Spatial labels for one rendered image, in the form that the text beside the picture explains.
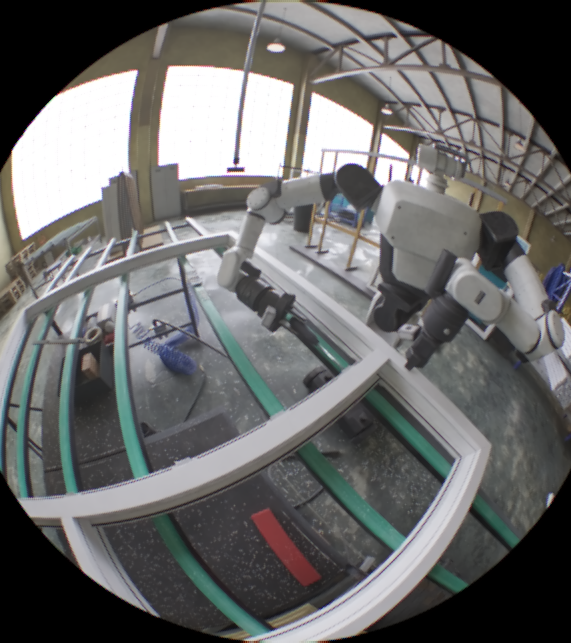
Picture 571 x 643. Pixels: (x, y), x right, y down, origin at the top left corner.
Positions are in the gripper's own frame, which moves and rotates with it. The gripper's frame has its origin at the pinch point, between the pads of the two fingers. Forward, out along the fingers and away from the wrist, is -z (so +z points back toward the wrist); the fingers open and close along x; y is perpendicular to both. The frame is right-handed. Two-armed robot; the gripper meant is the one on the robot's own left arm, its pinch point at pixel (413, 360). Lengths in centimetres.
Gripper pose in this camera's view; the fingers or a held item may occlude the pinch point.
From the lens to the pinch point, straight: 52.2
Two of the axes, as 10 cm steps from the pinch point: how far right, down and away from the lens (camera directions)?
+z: 1.0, -7.4, -6.6
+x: 8.1, -3.3, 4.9
